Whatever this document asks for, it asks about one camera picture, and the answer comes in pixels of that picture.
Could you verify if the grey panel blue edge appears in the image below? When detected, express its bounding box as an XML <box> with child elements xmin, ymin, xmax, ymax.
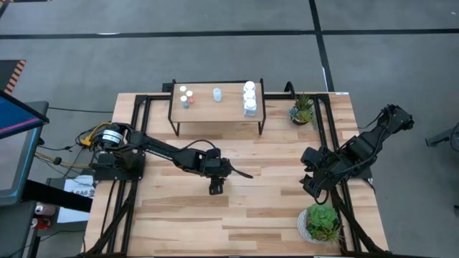
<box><xmin>0</xmin><ymin>127</ymin><xmax>39</xmax><ymax>208</ymax></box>

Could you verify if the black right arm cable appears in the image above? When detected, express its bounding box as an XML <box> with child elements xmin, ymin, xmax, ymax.
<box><xmin>314</xmin><ymin>188</ymin><xmax>331</xmax><ymax>206</ymax></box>

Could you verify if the green succulent white patterned pot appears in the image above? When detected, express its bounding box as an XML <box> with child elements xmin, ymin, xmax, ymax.
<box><xmin>295</xmin><ymin>201</ymin><xmax>346</xmax><ymax>245</ymax></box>

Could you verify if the black floor cable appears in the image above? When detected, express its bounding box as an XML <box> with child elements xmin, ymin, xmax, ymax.
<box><xmin>47</xmin><ymin>105</ymin><xmax>115</xmax><ymax>114</ymax></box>

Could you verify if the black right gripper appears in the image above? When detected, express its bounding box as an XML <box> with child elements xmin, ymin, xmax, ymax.
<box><xmin>300</xmin><ymin>146</ymin><xmax>340</xmax><ymax>200</ymax></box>

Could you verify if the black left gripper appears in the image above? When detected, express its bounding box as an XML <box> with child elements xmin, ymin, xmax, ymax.
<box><xmin>206</xmin><ymin>156</ymin><xmax>254</xmax><ymax>179</ymax></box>

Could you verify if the red drink can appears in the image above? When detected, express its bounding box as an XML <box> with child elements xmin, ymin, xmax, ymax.
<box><xmin>31</xmin><ymin>216</ymin><xmax>52</xmax><ymax>230</ymax></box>

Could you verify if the small succulent plant dark pot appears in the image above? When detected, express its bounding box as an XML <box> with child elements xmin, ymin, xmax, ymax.
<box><xmin>288</xmin><ymin>93</ymin><xmax>319</xmax><ymax>130</ymax></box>

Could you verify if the plain white paper sheet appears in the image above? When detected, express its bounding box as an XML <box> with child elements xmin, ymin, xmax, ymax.
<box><xmin>56</xmin><ymin>206</ymin><xmax>90</xmax><ymax>224</ymax></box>

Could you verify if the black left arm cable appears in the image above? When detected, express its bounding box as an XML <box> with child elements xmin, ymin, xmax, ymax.
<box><xmin>177</xmin><ymin>138</ymin><xmax>220</xmax><ymax>153</ymax></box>

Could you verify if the yellow cable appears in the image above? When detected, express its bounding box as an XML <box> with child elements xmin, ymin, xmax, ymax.
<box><xmin>79</xmin><ymin>121</ymin><xmax>113</xmax><ymax>148</ymax></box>

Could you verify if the dark grey cabinet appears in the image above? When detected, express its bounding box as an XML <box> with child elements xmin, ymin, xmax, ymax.
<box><xmin>0</xmin><ymin>199</ymin><xmax>39</xmax><ymax>258</ymax></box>

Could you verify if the black stand beam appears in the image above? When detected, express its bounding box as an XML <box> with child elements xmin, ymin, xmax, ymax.
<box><xmin>21</xmin><ymin>178</ymin><xmax>95</xmax><ymax>213</ymax></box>

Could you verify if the white printed paper sheet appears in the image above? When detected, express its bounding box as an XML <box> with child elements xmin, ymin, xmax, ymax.
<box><xmin>63</xmin><ymin>174</ymin><xmax>97</xmax><ymax>200</ymax></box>

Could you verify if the black aluminium table frame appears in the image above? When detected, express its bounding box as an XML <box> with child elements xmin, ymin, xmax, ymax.
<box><xmin>84</xmin><ymin>91</ymin><xmax>390</xmax><ymax>258</ymax></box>

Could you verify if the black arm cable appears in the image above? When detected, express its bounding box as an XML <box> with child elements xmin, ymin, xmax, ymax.
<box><xmin>177</xmin><ymin>138</ymin><xmax>220</xmax><ymax>153</ymax></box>
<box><xmin>314</xmin><ymin>188</ymin><xmax>331</xmax><ymax>206</ymax></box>

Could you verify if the monitor with blue screen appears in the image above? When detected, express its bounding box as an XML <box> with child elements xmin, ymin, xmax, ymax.
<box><xmin>0</xmin><ymin>89</ymin><xmax>50</xmax><ymax>140</ymax></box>

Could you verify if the black orange hazard striped mat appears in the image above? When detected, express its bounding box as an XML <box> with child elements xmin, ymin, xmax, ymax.
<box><xmin>0</xmin><ymin>59</ymin><xmax>27</xmax><ymax>96</ymax></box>

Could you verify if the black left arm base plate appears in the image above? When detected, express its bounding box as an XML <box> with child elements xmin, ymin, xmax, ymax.
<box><xmin>93</xmin><ymin>166</ymin><xmax>145</xmax><ymax>182</ymax></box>

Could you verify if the wooden shelf black metal frame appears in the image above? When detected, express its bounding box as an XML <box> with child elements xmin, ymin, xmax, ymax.
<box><xmin>167</xmin><ymin>78</ymin><xmax>267</xmax><ymax>137</ymax></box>

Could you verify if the white drink can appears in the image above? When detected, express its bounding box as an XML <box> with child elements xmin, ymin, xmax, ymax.
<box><xmin>34</xmin><ymin>203</ymin><xmax>57</xmax><ymax>216</ymax></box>

